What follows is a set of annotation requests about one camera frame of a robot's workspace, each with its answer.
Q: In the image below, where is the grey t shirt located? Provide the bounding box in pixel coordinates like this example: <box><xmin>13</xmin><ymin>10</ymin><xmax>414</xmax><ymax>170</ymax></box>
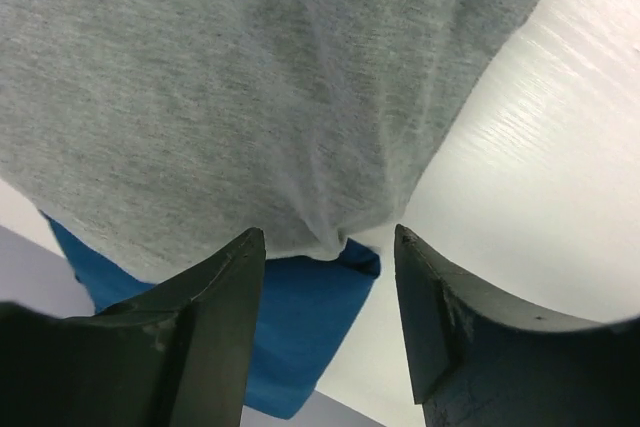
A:
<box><xmin>1</xmin><ymin>0</ymin><xmax>539</xmax><ymax>283</ymax></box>

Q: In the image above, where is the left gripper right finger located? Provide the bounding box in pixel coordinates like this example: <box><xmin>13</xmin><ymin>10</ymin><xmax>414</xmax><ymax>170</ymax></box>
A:
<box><xmin>394</xmin><ymin>226</ymin><xmax>639</xmax><ymax>427</ymax></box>

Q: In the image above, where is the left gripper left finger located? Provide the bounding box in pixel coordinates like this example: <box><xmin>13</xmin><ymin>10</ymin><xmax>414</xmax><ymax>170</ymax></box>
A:
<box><xmin>1</xmin><ymin>228</ymin><xmax>265</xmax><ymax>427</ymax></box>

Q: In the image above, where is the folded blue t shirt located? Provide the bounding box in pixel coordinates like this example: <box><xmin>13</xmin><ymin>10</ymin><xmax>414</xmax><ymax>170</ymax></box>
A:
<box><xmin>42</xmin><ymin>211</ymin><xmax>384</xmax><ymax>421</ymax></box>

